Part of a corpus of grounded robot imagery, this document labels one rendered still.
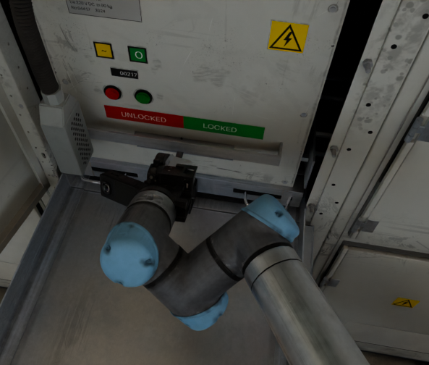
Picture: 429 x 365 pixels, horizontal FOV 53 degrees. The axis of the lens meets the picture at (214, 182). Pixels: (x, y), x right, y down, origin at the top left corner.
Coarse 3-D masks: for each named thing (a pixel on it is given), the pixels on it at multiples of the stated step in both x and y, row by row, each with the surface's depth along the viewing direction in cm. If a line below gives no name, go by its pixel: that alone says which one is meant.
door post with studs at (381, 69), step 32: (384, 0) 55; (416, 0) 54; (384, 32) 58; (416, 32) 57; (384, 64) 62; (352, 96) 68; (384, 96) 66; (352, 128) 73; (352, 160) 79; (320, 192) 89; (320, 224) 98
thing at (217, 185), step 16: (96, 160) 99; (112, 160) 99; (128, 176) 101; (144, 176) 100; (208, 176) 97; (304, 176) 98; (208, 192) 101; (224, 192) 100; (240, 192) 99; (256, 192) 98; (272, 192) 97
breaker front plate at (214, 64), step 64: (64, 0) 67; (192, 0) 63; (256, 0) 62; (320, 0) 60; (64, 64) 78; (128, 64) 75; (192, 64) 73; (256, 64) 71; (320, 64) 69; (128, 128) 89
